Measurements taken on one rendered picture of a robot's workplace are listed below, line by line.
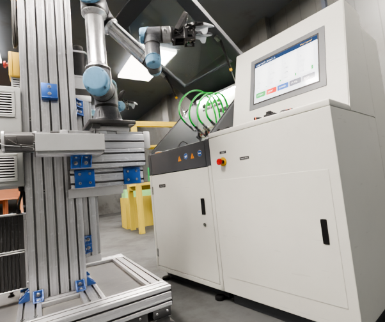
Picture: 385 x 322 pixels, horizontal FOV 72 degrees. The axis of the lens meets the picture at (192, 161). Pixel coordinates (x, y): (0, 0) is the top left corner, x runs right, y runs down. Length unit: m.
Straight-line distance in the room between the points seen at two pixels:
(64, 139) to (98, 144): 0.13
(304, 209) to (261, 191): 0.23
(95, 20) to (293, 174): 1.15
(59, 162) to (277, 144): 1.08
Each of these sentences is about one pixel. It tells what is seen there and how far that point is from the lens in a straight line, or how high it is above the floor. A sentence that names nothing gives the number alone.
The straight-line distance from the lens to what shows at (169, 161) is 1.88.
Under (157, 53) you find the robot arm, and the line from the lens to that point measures 1.36.
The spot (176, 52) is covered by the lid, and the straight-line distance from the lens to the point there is 2.21.
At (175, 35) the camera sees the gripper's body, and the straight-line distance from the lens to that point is 1.43.
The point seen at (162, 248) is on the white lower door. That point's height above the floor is 0.24.
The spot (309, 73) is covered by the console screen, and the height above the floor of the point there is 1.20.
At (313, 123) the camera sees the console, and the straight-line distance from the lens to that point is 1.21.
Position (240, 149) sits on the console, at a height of 0.85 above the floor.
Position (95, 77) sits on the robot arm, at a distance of 1.31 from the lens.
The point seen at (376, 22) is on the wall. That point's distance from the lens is 3.37.
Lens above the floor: 0.69
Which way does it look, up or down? 5 degrees up
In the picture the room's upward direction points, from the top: 6 degrees counter-clockwise
